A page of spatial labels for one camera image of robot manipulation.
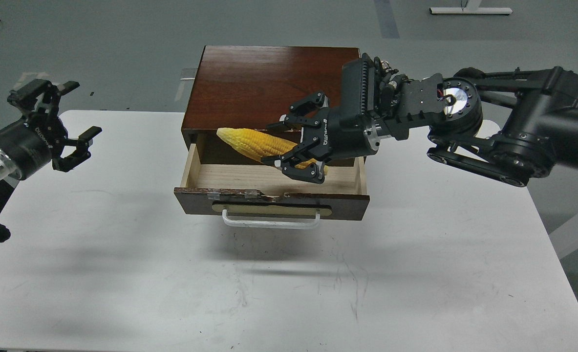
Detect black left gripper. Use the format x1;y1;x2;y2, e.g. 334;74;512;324
0;79;103;180

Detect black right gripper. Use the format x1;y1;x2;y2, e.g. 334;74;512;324
260;91;380;183

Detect yellow corn cob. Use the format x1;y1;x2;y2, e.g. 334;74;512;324
216;127;298;163

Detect wooden drawer with white handle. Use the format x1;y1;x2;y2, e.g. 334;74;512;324
173;139;370;221

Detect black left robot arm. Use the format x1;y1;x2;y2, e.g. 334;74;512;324
0;79;102;243

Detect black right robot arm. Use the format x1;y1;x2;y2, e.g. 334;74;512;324
261;54;578;187

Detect dark wooden drawer cabinet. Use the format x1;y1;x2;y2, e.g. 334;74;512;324
181;45;360;165

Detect white table base background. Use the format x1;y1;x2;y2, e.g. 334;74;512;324
429;0;514;16

